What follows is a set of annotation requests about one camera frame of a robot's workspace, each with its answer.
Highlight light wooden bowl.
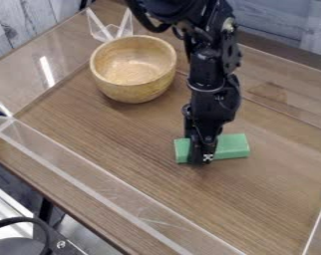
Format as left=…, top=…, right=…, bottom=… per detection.
left=90, top=35, right=178, bottom=104

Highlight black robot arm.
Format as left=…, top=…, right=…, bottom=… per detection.
left=126, top=0, right=242, bottom=164

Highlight black cable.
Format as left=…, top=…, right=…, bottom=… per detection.
left=0, top=216, right=54, bottom=255

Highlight green rectangular block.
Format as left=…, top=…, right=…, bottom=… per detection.
left=174, top=133, right=250, bottom=163

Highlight black table leg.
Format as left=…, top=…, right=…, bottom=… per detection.
left=39, top=198, right=55, bottom=223

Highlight clear acrylic tray walls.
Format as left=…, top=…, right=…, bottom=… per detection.
left=0, top=13, right=321, bottom=255

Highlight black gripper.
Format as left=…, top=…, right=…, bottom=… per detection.
left=182, top=19, right=242, bottom=165

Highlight black metal base plate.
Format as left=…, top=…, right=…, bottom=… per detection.
left=34, top=224, right=88, bottom=255

